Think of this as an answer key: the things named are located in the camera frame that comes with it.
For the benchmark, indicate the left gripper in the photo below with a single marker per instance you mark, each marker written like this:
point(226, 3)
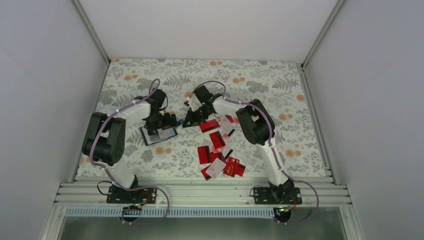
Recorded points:
point(167, 124)

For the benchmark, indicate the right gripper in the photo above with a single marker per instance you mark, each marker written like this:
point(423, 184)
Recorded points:
point(189, 118)

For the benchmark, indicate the blue card holder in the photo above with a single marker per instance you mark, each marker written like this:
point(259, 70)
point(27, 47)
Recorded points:
point(151, 139)

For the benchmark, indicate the white floral card front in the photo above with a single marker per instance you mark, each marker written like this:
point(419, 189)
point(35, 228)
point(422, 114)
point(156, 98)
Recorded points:
point(216, 167)

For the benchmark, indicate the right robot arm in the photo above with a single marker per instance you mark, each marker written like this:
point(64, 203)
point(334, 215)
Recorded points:
point(256, 125)

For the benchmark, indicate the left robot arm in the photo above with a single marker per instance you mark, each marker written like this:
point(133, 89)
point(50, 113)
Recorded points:
point(105, 137)

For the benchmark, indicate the white vip chip card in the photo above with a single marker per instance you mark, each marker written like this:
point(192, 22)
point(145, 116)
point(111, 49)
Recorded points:
point(166, 133)

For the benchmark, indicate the red card black stripe top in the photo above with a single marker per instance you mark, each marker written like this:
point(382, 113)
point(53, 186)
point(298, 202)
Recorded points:
point(209, 125)

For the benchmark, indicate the red card black stripe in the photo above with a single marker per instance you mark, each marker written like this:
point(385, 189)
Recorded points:
point(217, 140)
point(209, 125)
point(204, 154)

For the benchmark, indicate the red card black stripe middle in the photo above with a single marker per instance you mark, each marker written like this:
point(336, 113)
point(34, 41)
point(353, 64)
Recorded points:
point(217, 140)

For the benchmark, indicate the red card black stripe left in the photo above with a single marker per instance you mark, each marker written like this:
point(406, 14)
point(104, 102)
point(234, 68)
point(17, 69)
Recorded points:
point(204, 154)

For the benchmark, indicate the white card black stripe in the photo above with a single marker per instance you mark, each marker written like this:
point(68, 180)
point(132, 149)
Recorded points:
point(227, 127)

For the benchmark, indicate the red card gold ribbon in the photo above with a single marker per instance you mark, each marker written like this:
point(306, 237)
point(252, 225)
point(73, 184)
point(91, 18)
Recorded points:
point(234, 167)

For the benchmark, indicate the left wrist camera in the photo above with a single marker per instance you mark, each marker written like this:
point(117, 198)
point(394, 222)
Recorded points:
point(159, 100)

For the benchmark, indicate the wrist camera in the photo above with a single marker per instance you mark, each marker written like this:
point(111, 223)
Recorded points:
point(202, 94)
point(159, 100)

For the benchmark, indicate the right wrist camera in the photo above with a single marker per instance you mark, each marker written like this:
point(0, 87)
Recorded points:
point(202, 94)

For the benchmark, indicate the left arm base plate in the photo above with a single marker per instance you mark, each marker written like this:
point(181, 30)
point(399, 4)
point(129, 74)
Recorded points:
point(118, 195)

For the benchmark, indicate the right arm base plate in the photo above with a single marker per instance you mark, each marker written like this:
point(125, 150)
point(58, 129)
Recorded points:
point(266, 196)

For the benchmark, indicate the aluminium rail frame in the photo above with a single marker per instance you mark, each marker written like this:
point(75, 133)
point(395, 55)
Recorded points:
point(197, 192)

